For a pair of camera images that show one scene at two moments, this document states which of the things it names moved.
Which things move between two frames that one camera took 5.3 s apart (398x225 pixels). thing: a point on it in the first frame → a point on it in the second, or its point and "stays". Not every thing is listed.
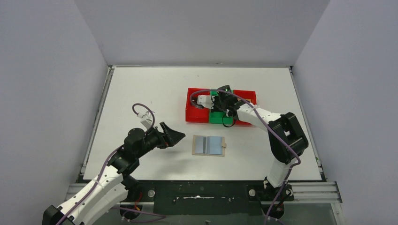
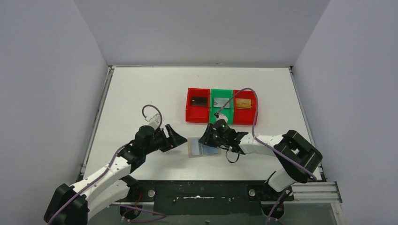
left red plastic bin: [193, 114] stays
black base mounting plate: [209, 197] stays
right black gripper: [215, 99] → [207, 138]
